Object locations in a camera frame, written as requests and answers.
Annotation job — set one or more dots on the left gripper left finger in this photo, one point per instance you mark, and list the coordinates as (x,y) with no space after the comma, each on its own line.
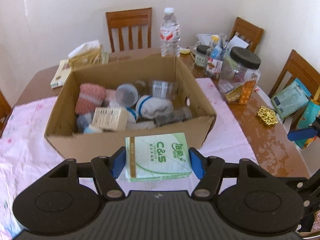
(105,172)

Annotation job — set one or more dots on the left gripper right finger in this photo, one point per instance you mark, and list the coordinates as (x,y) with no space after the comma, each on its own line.
(209,171)

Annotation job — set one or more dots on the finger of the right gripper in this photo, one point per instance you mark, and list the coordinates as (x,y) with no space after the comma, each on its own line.
(302,134)

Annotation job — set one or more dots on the blue plush doll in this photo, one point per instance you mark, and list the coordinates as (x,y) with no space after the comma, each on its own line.
(92,129)

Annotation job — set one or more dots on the green C&S tissue pack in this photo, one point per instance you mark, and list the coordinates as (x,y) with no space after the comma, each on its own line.
(157,157)

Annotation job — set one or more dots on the blue speckled knit sock roll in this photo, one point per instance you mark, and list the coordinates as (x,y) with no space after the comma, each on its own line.
(84,120)

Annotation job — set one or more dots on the pink knit sock roll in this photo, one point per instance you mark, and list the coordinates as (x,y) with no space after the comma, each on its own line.
(90,97)

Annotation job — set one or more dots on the small clear jar dark contents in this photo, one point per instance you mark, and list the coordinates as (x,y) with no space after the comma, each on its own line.
(127,95)

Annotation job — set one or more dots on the white sock blue band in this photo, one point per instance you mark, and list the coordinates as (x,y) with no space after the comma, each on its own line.
(147,107)
(132,114)

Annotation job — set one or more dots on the clear container red label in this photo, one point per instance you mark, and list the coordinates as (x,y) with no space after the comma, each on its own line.
(163,89)

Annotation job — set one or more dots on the small pink carton box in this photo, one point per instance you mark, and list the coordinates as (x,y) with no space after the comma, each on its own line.
(110,96)

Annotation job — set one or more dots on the teal yellow gift bag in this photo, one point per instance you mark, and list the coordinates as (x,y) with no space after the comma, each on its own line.
(308,117)

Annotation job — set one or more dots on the gold ornament coaster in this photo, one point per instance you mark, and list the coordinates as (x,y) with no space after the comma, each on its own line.
(268,116)

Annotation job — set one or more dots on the teal foil pouch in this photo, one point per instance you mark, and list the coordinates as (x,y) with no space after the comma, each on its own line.
(290,99)

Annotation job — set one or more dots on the wooden chair far right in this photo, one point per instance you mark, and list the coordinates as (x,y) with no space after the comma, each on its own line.
(299,68)

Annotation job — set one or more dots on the wooden chair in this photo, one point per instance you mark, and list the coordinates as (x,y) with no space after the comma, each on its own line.
(129,19)
(5,111)
(248,32)
(299,68)

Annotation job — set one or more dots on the cardboard box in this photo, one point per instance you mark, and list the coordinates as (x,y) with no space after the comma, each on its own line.
(192,113)

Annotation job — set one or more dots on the pink floral tablecloth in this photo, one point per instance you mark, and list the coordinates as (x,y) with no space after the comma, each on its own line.
(26,155)

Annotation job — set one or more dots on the large jar black lid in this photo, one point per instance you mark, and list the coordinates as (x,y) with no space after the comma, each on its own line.
(239,75)

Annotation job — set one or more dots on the white green book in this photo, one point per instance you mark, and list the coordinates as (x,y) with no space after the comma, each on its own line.
(61,74)

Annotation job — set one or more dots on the wooden chair back right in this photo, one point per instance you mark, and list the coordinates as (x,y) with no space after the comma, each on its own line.
(248,32)

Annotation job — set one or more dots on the small jar dark lid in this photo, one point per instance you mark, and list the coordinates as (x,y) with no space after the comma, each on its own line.
(201,56)

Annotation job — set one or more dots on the gold tissue box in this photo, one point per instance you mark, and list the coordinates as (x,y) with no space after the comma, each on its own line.
(88,53)

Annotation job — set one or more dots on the wooden chair left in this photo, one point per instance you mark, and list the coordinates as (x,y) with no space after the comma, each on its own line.
(5,111)

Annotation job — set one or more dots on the plastic water bottle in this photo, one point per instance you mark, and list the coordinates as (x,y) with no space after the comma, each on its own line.
(170,34)

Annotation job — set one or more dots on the wooden chair back centre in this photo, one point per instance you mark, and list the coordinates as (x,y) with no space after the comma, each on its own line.
(129,19)

